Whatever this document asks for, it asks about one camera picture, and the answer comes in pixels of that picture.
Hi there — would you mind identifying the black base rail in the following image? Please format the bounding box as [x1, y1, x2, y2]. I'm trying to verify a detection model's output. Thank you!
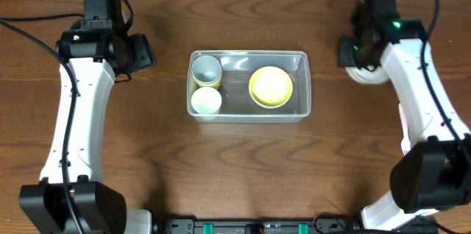
[124, 208, 442, 234]

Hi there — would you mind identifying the white bowl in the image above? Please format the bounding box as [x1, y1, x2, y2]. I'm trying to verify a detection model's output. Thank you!
[346, 66, 389, 85]

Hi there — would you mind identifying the yellow bowl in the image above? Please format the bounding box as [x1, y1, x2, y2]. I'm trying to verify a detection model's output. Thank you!
[249, 66, 294, 109]

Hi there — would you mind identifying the yellow cup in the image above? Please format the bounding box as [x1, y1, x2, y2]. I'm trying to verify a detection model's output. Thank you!
[193, 71, 222, 90]

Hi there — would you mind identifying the clear plastic container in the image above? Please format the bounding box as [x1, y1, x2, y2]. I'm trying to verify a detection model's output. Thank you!
[187, 50, 311, 123]

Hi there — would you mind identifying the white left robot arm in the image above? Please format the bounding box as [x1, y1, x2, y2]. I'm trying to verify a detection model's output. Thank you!
[19, 16, 157, 233]

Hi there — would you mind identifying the grey cup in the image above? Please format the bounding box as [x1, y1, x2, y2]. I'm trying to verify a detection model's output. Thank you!
[191, 55, 222, 76]

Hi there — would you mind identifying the white paper cup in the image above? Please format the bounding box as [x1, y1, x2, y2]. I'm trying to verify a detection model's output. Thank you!
[191, 87, 222, 114]

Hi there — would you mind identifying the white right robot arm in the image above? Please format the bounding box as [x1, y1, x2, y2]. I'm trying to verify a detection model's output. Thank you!
[338, 4, 470, 230]

